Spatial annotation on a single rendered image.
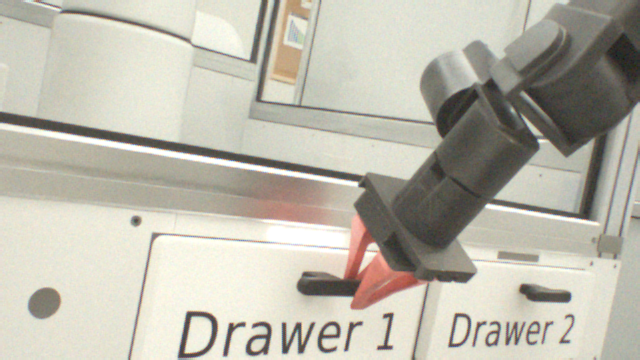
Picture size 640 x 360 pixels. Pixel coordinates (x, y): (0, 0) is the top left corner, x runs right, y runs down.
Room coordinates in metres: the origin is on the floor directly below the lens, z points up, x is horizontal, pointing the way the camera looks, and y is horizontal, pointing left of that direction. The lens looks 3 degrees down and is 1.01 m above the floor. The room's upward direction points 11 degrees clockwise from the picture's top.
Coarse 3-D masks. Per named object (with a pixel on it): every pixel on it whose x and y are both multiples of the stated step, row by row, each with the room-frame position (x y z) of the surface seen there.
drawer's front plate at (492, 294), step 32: (448, 288) 0.72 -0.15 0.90; (480, 288) 0.75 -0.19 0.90; (512, 288) 0.78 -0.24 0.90; (576, 288) 0.87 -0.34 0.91; (448, 320) 0.72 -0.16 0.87; (480, 320) 0.76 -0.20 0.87; (512, 320) 0.79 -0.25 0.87; (544, 320) 0.83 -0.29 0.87; (576, 320) 0.88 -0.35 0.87; (416, 352) 0.72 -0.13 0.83; (448, 352) 0.73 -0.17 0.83; (480, 352) 0.76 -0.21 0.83; (512, 352) 0.80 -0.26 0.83; (544, 352) 0.84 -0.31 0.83; (576, 352) 0.89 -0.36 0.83
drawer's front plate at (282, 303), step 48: (192, 240) 0.53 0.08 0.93; (144, 288) 0.52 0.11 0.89; (192, 288) 0.53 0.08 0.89; (240, 288) 0.55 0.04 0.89; (288, 288) 0.59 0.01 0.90; (144, 336) 0.51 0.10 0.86; (192, 336) 0.53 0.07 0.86; (240, 336) 0.56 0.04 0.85; (288, 336) 0.59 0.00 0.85; (384, 336) 0.67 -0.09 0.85
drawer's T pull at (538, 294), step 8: (520, 288) 0.79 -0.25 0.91; (528, 288) 0.78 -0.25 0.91; (536, 288) 0.77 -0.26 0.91; (544, 288) 0.78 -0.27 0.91; (528, 296) 0.76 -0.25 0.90; (536, 296) 0.75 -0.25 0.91; (544, 296) 0.76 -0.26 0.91; (552, 296) 0.77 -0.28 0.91; (560, 296) 0.78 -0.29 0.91; (568, 296) 0.79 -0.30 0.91
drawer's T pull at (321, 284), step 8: (304, 272) 0.59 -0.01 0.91; (312, 272) 0.59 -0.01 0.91; (320, 272) 0.60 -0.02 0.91; (304, 280) 0.55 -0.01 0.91; (312, 280) 0.55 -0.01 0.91; (320, 280) 0.56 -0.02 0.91; (328, 280) 0.57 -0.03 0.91; (336, 280) 0.57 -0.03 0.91; (344, 280) 0.58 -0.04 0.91; (352, 280) 0.59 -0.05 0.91; (360, 280) 0.59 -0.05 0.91; (304, 288) 0.55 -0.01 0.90; (312, 288) 0.55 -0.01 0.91; (320, 288) 0.56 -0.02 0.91; (328, 288) 0.56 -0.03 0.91; (336, 288) 0.57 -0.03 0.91; (344, 288) 0.58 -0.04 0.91; (352, 288) 0.58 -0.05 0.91; (320, 296) 0.56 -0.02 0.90; (328, 296) 0.57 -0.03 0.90; (336, 296) 0.57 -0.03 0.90; (344, 296) 0.58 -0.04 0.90; (352, 296) 0.58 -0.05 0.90
